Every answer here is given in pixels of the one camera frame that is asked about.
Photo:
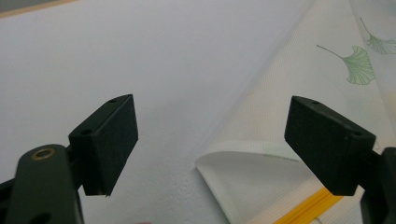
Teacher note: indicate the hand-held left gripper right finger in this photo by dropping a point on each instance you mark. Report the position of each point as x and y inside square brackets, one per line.
[327, 146]

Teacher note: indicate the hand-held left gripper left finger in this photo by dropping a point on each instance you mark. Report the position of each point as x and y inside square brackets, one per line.
[106, 143]

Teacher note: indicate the white leaf-print cloth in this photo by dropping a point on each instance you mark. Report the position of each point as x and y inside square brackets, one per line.
[274, 118]

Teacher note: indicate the white table mat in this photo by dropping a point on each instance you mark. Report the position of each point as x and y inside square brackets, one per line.
[124, 53]

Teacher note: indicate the wooden table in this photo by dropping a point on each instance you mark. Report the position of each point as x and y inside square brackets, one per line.
[18, 11]

